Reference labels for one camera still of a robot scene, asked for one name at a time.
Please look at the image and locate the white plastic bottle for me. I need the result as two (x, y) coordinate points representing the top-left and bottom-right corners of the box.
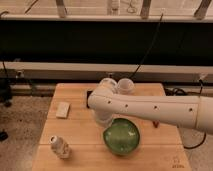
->
(50, 135), (70, 159)

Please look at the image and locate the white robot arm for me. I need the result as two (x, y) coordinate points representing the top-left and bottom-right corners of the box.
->
(88, 78), (213, 135)

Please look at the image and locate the white rectangular block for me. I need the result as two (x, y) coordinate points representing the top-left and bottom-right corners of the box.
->
(56, 102), (70, 118)

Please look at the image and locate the green bowl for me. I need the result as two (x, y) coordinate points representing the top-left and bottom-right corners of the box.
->
(103, 118), (140, 156)

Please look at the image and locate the black chair base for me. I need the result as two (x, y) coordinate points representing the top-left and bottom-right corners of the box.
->
(0, 79), (12, 142)

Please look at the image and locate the black floor cable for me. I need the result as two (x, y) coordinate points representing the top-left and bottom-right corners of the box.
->
(165, 87), (208, 150)

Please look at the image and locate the black power cable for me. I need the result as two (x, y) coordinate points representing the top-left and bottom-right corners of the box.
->
(128, 12), (165, 81)

